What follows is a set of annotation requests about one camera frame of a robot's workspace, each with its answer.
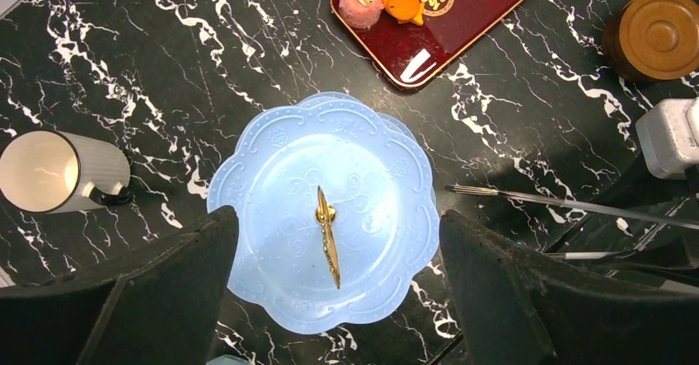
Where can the red rectangular tray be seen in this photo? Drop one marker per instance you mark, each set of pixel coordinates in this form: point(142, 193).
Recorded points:
point(411, 55)

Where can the silver metal tongs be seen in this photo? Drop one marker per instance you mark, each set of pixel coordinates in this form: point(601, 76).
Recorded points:
point(681, 253)

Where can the pink sugared cake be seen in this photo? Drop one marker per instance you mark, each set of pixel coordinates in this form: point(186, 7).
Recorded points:
point(360, 14)

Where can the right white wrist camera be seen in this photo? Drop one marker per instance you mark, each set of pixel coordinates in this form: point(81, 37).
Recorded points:
point(668, 136)

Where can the round brown wooden box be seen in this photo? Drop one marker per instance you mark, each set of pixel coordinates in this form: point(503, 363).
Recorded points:
point(653, 40)

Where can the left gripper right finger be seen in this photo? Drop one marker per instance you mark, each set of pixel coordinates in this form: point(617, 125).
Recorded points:
point(518, 306)

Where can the orange cookie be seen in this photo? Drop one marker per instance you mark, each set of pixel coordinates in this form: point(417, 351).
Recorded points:
point(405, 11)

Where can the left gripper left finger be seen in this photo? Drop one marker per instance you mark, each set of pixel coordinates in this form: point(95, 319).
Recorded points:
point(158, 304)

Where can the beige ribbed mug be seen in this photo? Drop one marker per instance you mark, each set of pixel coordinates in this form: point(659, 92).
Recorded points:
point(57, 172)

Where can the blue three-tier cake stand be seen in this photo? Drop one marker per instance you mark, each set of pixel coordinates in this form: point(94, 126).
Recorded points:
point(336, 212)

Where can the light blue cup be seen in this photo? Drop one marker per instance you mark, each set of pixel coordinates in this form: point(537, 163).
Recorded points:
point(228, 359)

